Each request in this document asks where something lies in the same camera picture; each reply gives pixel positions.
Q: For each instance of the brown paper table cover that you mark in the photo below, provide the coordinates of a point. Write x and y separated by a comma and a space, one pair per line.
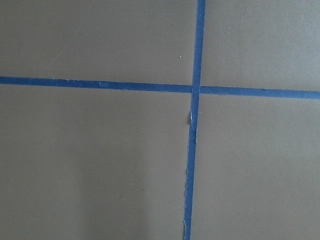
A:
107, 164

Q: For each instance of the right vertical blue tape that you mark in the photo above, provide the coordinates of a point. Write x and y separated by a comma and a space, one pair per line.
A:
194, 114

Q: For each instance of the lower right horizontal tape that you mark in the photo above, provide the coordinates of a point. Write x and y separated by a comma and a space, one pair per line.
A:
157, 87

